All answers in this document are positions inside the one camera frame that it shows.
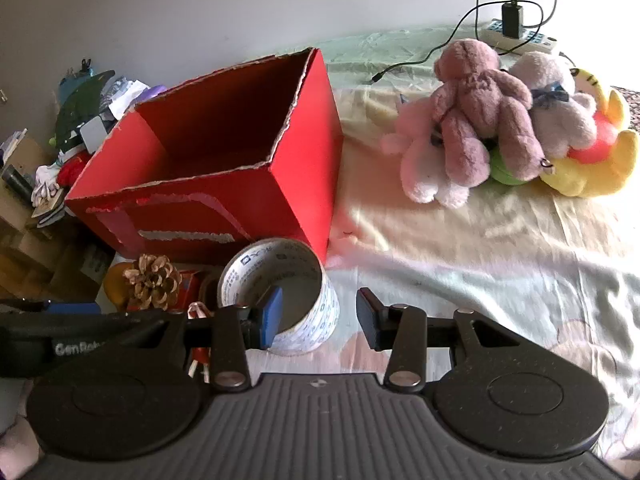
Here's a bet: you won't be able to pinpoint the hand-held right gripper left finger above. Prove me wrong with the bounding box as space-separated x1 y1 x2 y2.
120 286 284 394

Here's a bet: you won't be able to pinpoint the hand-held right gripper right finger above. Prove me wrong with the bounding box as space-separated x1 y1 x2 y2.
356 287 523 394

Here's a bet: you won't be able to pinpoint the small woven basket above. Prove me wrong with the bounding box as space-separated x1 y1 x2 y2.
218 238 340 357

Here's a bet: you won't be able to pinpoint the red and white knotted cord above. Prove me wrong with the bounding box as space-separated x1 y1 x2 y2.
187 302 213 381

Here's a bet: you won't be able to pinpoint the small red printed box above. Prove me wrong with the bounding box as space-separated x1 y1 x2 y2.
177 270 203 306

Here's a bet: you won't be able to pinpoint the brown gourd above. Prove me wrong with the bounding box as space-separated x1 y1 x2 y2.
103 262 136 308

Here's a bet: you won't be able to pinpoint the red cardboard box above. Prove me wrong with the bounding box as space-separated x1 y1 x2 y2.
65 47 343 266

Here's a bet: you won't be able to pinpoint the pale printed bed sheet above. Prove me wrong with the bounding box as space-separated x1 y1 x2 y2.
280 22 640 461

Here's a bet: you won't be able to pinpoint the brown pine cone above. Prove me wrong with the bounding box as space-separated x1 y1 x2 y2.
123 254 181 311

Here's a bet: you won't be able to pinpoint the pink plush toy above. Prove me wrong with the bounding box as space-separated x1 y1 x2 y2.
381 95 473 209

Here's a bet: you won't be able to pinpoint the red plush toy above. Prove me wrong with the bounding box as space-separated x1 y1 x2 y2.
56 152 93 187

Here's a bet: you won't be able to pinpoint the green ball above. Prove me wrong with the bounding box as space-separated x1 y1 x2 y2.
487 145 531 187

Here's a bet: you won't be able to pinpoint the white square box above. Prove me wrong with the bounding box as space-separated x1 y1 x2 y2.
79 117 107 155

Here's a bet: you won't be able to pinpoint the white power strip with charger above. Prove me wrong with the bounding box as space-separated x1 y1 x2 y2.
372 0 543 85

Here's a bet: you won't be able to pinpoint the green cloth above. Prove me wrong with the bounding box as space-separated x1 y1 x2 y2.
54 70 117 152

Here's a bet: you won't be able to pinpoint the mauve teddy bear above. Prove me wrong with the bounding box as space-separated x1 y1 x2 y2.
431 38 546 186

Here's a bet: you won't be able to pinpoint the white paper packets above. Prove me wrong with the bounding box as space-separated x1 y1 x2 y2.
102 76 146 121

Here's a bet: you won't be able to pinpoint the blue bag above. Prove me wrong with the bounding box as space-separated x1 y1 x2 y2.
59 57 98 103

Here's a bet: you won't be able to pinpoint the yellow plush toy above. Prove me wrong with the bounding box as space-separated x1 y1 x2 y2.
540 67 640 198

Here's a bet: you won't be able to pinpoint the white plush with blue bow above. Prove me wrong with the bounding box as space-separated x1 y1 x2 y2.
510 52 598 161

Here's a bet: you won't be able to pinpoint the red ball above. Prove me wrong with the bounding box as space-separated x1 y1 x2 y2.
570 110 621 163

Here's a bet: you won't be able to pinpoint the black charger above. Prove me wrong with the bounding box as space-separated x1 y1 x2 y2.
501 2 524 39

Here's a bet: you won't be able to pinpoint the dark patterned cloth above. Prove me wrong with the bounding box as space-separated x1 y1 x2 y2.
612 85 640 131

